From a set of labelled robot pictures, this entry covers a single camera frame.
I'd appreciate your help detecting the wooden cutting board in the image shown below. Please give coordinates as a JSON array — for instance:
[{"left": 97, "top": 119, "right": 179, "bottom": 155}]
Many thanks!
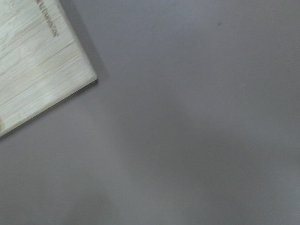
[{"left": 0, "top": 0, "right": 97, "bottom": 135}]

